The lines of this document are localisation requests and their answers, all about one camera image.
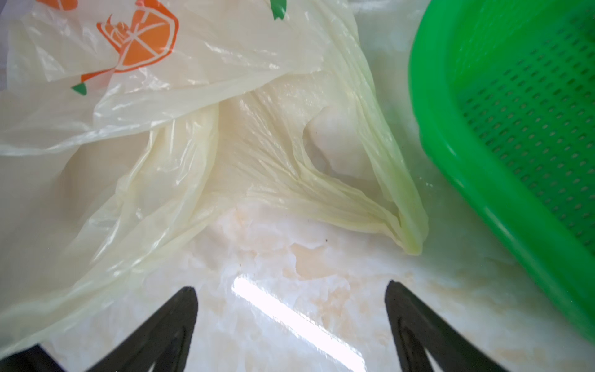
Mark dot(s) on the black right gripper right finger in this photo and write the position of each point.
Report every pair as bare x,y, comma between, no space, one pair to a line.
420,333

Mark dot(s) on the green plastic basket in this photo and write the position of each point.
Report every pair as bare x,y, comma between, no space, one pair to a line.
503,92

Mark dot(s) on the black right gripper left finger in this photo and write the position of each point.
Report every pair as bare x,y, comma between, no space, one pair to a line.
162,342

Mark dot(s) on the cream plastic bag orange print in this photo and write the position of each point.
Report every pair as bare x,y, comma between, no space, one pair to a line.
127,127

